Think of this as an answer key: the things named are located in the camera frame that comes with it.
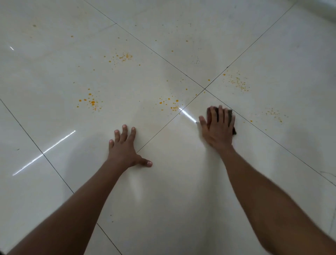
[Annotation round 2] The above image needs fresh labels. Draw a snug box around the person's left hand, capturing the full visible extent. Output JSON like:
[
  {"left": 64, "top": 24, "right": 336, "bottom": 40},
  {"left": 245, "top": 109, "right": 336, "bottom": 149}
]
[{"left": 106, "top": 125, "right": 153, "bottom": 170}]

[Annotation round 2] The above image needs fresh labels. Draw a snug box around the person's right hand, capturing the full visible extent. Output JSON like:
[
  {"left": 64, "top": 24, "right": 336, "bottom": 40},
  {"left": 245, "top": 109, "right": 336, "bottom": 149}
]
[{"left": 198, "top": 105, "right": 236, "bottom": 154}]

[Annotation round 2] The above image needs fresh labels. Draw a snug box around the dark scrubbing sponge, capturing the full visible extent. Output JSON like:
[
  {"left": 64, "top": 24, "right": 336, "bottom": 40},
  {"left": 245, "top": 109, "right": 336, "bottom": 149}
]
[{"left": 206, "top": 106, "right": 237, "bottom": 135}]

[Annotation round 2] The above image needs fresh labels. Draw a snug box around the person's left forearm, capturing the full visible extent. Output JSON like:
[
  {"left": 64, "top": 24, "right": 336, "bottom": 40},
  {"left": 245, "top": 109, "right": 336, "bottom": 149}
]
[{"left": 7, "top": 159, "right": 128, "bottom": 255}]

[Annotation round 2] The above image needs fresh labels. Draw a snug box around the person's right forearm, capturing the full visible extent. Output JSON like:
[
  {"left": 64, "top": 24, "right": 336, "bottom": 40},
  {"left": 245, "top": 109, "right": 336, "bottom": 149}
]
[{"left": 217, "top": 146, "right": 336, "bottom": 255}]

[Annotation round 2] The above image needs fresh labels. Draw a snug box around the orange stain spatter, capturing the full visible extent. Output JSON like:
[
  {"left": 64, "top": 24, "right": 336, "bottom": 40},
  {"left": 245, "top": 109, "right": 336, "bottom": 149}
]
[
  {"left": 103, "top": 52, "right": 134, "bottom": 64},
  {"left": 261, "top": 107, "right": 289, "bottom": 124},
  {"left": 76, "top": 88, "right": 103, "bottom": 113},
  {"left": 155, "top": 96, "right": 182, "bottom": 112},
  {"left": 222, "top": 69, "right": 250, "bottom": 93}
]

